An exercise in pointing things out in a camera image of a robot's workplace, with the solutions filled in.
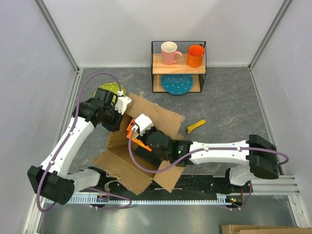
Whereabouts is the orange yellow toy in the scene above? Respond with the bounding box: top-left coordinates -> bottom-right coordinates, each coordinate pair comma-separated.
126,118 -> 153,153

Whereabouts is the brown cardboard express box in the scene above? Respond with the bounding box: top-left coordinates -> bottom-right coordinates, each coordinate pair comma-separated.
93,93 -> 184,195

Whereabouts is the yellow utility knife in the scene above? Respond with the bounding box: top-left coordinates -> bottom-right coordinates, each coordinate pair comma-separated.
186,119 -> 206,134

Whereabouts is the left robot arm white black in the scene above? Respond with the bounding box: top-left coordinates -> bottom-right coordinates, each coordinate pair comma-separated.
27,88 -> 132,205

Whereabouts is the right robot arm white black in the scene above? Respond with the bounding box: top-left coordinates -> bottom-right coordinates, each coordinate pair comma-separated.
146,131 -> 279,192

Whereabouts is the black box inside carton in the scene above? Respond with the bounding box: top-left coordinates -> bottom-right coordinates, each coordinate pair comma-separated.
135,146 -> 161,167

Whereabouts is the green dotted plate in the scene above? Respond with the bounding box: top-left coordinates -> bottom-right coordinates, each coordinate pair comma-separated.
94,83 -> 126,102

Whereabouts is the blue dotted plate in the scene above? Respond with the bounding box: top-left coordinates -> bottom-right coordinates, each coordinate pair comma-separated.
160,74 -> 193,95

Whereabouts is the pink mug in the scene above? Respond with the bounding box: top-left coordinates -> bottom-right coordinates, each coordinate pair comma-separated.
161,41 -> 182,65

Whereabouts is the orange mug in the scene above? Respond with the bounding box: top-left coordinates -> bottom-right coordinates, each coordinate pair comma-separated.
187,44 -> 205,68

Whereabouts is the cardboard sheet corner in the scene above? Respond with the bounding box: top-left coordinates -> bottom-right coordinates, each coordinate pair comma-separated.
221,225 -> 312,234

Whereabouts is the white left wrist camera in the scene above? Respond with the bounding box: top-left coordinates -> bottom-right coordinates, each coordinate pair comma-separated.
114,96 -> 133,115

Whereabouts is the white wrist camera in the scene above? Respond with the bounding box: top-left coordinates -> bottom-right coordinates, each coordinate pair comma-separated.
114,96 -> 133,115
132,114 -> 154,136

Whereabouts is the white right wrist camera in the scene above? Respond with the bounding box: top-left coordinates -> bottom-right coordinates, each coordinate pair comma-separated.
132,114 -> 154,136

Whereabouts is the black wire wooden shelf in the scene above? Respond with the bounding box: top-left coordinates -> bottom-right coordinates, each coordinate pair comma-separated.
150,40 -> 207,93

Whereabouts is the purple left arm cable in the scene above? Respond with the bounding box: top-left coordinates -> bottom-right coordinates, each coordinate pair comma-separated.
36,72 -> 124,212

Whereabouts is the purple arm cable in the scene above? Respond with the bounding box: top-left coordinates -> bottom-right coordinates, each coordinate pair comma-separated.
36,72 -> 124,212
128,125 -> 290,174

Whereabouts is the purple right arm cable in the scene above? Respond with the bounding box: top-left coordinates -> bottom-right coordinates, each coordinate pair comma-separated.
128,125 -> 290,174

